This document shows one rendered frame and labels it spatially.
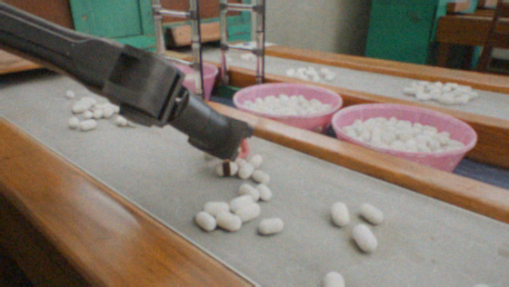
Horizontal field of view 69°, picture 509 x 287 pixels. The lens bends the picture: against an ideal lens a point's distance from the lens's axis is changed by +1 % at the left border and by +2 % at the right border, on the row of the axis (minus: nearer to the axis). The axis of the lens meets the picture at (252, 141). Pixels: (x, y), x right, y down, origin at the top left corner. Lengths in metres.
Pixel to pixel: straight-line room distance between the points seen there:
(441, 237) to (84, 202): 0.47
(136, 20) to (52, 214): 1.06
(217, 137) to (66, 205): 0.22
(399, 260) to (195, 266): 0.23
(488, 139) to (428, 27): 2.40
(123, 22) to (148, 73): 1.01
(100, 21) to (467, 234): 1.24
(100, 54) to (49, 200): 0.22
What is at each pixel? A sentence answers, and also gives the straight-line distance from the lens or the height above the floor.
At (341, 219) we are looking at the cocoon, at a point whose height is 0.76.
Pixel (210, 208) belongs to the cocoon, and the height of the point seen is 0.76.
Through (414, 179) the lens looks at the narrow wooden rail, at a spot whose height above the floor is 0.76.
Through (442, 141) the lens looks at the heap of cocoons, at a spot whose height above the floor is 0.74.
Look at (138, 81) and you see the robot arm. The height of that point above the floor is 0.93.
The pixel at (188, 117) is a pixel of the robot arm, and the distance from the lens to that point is 0.50.
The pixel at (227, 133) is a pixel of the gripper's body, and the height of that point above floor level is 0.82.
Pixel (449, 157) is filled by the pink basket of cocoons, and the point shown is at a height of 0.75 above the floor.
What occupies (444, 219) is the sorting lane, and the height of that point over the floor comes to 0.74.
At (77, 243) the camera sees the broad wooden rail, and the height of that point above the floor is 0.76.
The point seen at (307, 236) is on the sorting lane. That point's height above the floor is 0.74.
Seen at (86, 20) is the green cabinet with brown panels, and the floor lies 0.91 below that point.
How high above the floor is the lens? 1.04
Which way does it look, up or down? 24 degrees down
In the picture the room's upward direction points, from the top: straight up
